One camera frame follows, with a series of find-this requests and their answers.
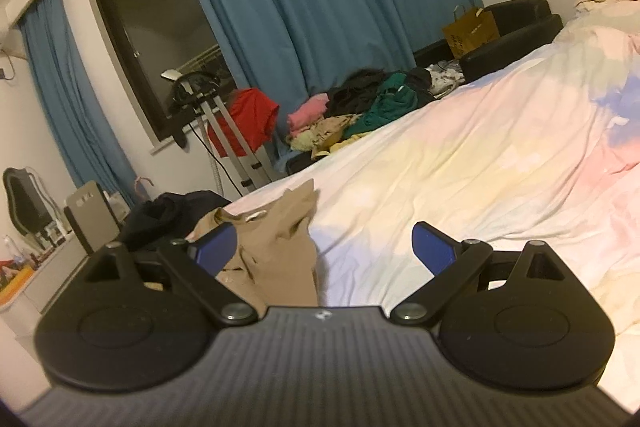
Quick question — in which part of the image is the red shirt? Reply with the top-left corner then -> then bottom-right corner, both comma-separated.
206,88 -> 281,152

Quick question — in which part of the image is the green garment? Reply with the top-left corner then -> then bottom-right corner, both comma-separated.
345,72 -> 426,138

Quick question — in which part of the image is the white patterned cloth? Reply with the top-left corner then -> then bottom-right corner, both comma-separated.
427,62 -> 466,95

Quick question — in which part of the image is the grey chair back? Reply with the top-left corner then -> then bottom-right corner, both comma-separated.
64,180 -> 123,255

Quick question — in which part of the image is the pastel duvet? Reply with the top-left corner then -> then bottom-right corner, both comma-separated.
220,0 -> 640,403

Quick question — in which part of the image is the dark navy garment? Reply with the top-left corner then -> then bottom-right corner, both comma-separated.
120,190 -> 233,253

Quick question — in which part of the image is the tan hoodie with white print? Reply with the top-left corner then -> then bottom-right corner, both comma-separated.
187,179 -> 321,308

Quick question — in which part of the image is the dark window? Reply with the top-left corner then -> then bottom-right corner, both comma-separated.
82,0 -> 238,142

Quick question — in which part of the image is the narrow blue curtain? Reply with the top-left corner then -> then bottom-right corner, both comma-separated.
17,0 -> 138,208

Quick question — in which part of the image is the white dresser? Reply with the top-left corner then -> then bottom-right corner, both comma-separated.
0,232 -> 91,338

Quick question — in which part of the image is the wide blue curtain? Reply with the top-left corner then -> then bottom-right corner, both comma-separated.
157,0 -> 486,158

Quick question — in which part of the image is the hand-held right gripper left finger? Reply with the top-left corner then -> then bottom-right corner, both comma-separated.
85,223 -> 258,325

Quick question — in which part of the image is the black clothes pile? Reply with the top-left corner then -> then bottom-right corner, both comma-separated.
327,68 -> 433,115

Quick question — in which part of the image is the wavy framed mirror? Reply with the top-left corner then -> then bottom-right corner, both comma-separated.
2,167 -> 56,238

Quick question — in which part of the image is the black armchair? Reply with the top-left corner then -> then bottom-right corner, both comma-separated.
412,0 -> 565,84

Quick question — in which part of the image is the brown paper bag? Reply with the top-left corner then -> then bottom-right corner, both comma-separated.
442,5 -> 501,60

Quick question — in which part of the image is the beige crumpled clothing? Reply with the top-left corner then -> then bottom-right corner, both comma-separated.
290,114 -> 361,158

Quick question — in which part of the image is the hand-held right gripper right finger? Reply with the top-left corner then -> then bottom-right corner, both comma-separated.
391,221 -> 563,326

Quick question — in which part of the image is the garment steamer stand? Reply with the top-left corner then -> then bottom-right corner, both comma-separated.
161,69 -> 273,198

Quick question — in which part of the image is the orange box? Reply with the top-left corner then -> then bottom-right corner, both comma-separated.
0,259 -> 36,305

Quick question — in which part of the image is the pink folded cloth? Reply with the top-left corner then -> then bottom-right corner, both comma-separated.
286,93 -> 331,132

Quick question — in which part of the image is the cream pillow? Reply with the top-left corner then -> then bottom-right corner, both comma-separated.
572,0 -> 640,15

